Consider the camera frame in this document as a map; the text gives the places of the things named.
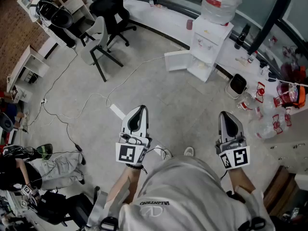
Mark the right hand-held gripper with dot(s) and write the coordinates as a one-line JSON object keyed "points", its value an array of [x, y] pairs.
{"points": [[238, 156]]}

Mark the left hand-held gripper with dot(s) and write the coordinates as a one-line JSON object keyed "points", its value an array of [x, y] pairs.
{"points": [[127, 153]]}

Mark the white panel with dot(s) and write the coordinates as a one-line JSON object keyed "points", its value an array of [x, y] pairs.
{"points": [[176, 60]]}

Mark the white water dispenser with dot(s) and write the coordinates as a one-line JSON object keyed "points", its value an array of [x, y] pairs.
{"points": [[209, 32]]}

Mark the person's left forearm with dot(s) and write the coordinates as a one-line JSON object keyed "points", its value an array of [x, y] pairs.
{"points": [[125, 182]]}

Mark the person's right forearm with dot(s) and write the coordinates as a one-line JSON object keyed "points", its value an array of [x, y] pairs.
{"points": [[240, 180]]}

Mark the large clear water bottle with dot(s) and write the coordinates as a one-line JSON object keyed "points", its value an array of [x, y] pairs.
{"points": [[221, 3]]}

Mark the person's left white shoe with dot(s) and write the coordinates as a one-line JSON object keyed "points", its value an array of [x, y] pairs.
{"points": [[166, 154]]}

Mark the person's white shoe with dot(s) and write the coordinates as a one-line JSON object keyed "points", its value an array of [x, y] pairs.
{"points": [[188, 151], [166, 154]]}

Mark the white trash bin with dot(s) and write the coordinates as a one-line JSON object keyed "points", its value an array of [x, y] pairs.
{"points": [[237, 85]]}

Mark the person's right white shoe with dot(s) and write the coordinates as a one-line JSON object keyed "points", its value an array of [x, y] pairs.
{"points": [[188, 151]]}

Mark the black power adapter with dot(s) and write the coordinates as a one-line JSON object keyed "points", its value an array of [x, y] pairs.
{"points": [[78, 147]]}

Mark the slim clear plastic bottle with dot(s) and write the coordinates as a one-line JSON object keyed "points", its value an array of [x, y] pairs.
{"points": [[264, 70]]}

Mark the white bottle with red cap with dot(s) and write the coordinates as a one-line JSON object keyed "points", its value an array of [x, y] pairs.
{"points": [[252, 57]]}

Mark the person's white t-shirt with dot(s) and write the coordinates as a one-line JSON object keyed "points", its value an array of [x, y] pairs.
{"points": [[183, 189]]}

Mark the black thermos flask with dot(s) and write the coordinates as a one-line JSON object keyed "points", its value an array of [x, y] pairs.
{"points": [[241, 37]]}

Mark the grey chair with black legs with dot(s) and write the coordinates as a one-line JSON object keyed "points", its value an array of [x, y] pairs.
{"points": [[96, 40]]}

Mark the white floor power strip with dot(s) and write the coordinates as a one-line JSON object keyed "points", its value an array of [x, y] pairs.
{"points": [[44, 101]]}

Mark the white window ledge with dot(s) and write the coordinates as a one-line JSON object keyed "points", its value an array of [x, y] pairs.
{"points": [[168, 18]]}

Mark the pink plastic cup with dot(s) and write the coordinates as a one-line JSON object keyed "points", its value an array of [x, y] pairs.
{"points": [[189, 24]]}

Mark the black office chair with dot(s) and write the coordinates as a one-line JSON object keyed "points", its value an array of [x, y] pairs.
{"points": [[55, 206], [110, 8]]}

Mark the white open shelf unit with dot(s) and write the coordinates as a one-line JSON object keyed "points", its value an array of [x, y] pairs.
{"points": [[79, 8]]}

